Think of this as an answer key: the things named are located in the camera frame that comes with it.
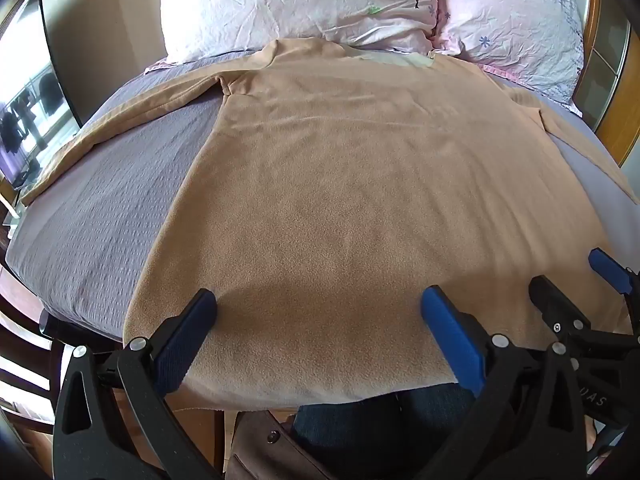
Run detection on white floral pillow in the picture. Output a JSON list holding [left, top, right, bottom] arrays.
[[160, 0, 443, 63]]

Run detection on flat screen television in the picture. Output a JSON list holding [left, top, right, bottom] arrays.
[[0, 0, 83, 192]]

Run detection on tan fleece sweater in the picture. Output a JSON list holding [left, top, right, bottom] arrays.
[[20, 39, 633, 408]]

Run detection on wooden headboard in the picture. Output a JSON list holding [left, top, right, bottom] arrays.
[[575, 0, 640, 167]]

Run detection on dark wooden chair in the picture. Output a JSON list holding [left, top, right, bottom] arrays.
[[0, 267, 68, 480]]

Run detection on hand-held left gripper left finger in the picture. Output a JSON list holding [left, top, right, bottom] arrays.
[[52, 288, 236, 480]]

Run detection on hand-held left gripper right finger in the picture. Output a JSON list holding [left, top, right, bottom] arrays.
[[417, 285, 588, 480]]

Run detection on brown bag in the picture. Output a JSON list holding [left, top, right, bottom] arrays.
[[227, 409, 346, 480]]

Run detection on person's blue jeans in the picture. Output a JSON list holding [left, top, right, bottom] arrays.
[[292, 385, 478, 480]]

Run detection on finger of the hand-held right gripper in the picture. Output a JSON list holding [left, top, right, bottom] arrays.
[[529, 275, 597, 342], [588, 248, 640, 311]]

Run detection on pink floral pillow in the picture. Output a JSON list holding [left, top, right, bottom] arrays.
[[432, 0, 586, 106]]

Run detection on grey textured bed cover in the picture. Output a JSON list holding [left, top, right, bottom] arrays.
[[5, 52, 640, 341]]

